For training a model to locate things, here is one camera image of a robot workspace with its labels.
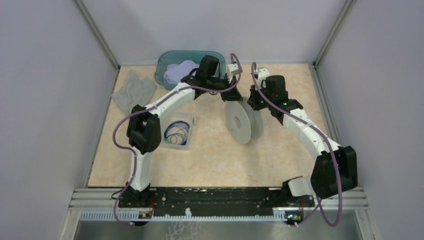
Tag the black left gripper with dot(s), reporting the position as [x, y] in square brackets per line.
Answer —
[232, 94]

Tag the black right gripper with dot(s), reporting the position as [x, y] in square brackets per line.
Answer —
[252, 100]

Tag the white perforated cable spool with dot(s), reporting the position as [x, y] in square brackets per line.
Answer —
[243, 123]

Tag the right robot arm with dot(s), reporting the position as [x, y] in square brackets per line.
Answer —
[335, 167]

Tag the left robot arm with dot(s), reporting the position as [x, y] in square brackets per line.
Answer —
[144, 128]

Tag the lavender cloth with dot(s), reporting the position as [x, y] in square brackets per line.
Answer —
[175, 72]

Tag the teal plastic basin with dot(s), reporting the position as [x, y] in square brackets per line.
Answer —
[178, 56]

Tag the clear plastic divided tray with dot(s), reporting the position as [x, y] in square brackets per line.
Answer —
[184, 116]

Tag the clear plastic bag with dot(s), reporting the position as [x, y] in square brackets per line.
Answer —
[134, 91]

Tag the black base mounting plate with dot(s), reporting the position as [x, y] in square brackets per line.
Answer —
[212, 202]

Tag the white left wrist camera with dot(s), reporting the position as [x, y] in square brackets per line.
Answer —
[232, 71]

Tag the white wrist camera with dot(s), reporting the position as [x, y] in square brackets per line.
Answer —
[261, 74]
[232, 71]

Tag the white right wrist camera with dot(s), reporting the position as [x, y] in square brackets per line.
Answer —
[261, 74]

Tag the blue cable coil green connector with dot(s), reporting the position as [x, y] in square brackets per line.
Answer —
[177, 133]

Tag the white slotted cable duct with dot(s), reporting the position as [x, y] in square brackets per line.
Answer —
[136, 216]

